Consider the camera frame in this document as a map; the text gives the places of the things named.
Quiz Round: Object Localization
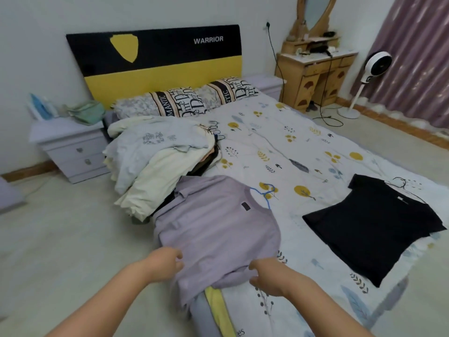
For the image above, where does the black t-shirt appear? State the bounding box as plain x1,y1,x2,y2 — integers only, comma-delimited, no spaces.
302,173,447,288

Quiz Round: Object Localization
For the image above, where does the blue plastic bottle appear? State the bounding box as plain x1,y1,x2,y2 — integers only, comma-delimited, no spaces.
29,93,53,120

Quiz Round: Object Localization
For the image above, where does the person's left hand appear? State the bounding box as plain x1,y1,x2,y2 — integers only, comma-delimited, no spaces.
142,247,185,286

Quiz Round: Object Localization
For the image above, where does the black hair dryer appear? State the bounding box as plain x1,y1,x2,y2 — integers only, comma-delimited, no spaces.
308,45,337,59

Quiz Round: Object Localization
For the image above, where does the wooden cabinet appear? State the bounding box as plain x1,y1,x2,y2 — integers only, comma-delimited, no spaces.
275,35,359,113

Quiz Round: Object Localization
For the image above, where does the person's right hand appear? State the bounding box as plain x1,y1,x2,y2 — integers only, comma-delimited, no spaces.
248,257,309,299

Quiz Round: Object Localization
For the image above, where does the blue plastic hanger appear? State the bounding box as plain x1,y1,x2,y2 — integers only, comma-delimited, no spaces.
249,184,277,210

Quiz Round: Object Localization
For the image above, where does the person's right forearm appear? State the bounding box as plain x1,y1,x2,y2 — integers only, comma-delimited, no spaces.
287,273,376,337

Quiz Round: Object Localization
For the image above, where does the person's left forearm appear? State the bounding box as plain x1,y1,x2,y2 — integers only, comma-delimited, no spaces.
45,259,155,337

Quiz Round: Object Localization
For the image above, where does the black white printed pillow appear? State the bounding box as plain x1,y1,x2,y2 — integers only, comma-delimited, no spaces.
195,77,262,111
111,88,208,120

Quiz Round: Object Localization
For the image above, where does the purple curtain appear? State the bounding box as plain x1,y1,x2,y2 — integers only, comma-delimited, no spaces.
364,0,449,130

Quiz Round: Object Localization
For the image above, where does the lilac wardrobe door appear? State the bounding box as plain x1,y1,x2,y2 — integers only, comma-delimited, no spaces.
0,177,27,214

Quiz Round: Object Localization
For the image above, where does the white standing fan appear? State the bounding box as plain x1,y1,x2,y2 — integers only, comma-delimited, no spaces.
337,51,393,120

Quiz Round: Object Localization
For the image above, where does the grey bed sheet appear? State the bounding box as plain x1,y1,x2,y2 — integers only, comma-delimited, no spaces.
189,277,409,337

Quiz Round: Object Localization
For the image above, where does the black power cable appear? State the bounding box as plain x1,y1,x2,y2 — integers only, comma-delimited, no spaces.
267,26,344,127

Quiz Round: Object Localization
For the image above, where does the yellow black bed headboard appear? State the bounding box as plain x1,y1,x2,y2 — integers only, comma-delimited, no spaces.
65,25,243,110

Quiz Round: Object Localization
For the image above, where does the black wire hanger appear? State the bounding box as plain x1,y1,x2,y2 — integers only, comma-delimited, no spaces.
384,177,427,204

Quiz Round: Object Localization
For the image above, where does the wooden framed mirror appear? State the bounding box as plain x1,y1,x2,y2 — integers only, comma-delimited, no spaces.
286,0,339,43

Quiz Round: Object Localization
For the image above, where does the pale green plastic bag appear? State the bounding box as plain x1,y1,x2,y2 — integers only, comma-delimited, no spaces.
66,100,106,126

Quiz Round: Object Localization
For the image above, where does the grey cartoon print t-shirt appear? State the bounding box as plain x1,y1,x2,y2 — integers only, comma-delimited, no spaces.
103,119,217,195

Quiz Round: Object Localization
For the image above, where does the lilac t-shirt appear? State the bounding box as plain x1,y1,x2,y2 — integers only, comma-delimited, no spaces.
152,175,282,309

